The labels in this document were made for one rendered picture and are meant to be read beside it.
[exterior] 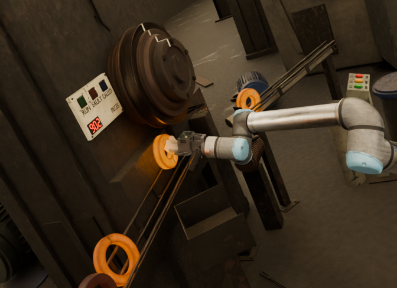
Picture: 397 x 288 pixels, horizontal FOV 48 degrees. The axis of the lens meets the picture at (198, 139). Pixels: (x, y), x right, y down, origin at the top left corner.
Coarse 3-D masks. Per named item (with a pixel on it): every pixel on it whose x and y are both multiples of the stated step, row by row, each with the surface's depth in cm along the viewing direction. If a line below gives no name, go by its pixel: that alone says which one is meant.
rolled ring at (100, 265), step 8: (104, 240) 155; (112, 240) 157; (120, 240) 160; (128, 240) 162; (96, 248) 153; (104, 248) 153; (128, 248) 162; (136, 248) 163; (96, 256) 151; (104, 256) 152; (128, 256) 162; (136, 256) 162; (96, 264) 150; (104, 264) 151; (104, 272) 149; (112, 272) 151; (128, 272) 157; (120, 280) 152
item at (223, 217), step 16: (208, 192) 171; (224, 192) 173; (176, 208) 170; (192, 208) 171; (208, 208) 173; (224, 208) 175; (192, 224) 173; (208, 224) 170; (224, 224) 147; (240, 224) 148; (192, 240) 146; (208, 240) 147; (224, 240) 148; (240, 240) 150; (208, 256) 149; (224, 256) 150; (240, 272) 169
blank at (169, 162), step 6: (156, 138) 191; (162, 138) 191; (168, 138) 196; (156, 144) 188; (162, 144) 190; (156, 150) 188; (162, 150) 189; (156, 156) 188; (162, 156) 188; (168, 156) 196; (174, 156) 197; (162, 162) 188; (168, 162) 192; (174, 162) 196; (162, 168) 192; (168, 168) 192
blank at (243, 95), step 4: (240, 92) 243; (244, 92) 242; (248, 92) 243; (252, 92) 245; (256, 92) 247; (240, 96) 241; (244, 96) 242; (248, 96) 243; (252, 96) 245; (256, 96) 247; (236, 100) 243; (240, 100) 241; (244, 100) 242; (252, 100) 248; (256, 100) 247; (236, 104) 243; (240, 104) 241; (244, 104) 242; (252, 104) 248; (244, 108) 242; (248, 108) 244
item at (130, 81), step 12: (144, 24) 192; (156, 24) 201; (132, 36) 182; (132, 48) 180; (120, 60) 182; (132, 60) 178; (132, 72) 177; (132, 84) 180; (132, 96) 182; (144, 96) 181; (144, 108) 184; (156, 120) 191; (168, 120) 194; (180, 120) 203
